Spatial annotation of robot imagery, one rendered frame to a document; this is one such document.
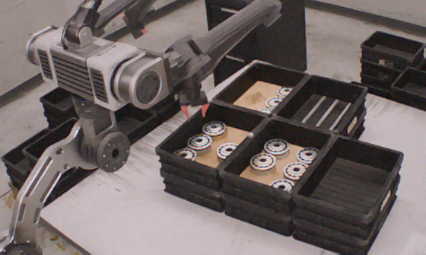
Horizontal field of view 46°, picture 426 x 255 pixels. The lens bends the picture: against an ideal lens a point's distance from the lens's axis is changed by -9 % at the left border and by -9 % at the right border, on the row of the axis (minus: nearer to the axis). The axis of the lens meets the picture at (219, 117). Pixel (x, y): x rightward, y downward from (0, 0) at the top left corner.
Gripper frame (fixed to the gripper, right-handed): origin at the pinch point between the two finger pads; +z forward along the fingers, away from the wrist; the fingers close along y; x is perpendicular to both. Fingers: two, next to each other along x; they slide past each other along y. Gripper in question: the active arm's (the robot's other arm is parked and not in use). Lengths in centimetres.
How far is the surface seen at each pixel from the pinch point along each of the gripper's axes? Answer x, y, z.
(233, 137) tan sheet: -1.5, -15.1, 15.3
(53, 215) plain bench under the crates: 8, 68, 29
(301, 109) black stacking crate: -11, -50, 15
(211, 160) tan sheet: 10.8, -2.2, 15.2
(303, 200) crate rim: 56, -24, 5
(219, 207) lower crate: 28.5, -0.3, 24.8
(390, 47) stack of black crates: -111, -160, 49
